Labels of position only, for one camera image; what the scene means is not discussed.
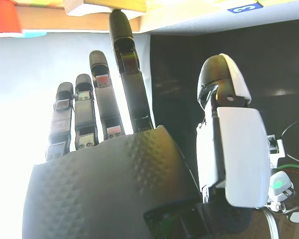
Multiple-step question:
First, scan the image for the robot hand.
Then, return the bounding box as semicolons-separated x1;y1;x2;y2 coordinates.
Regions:
22;9;272;239

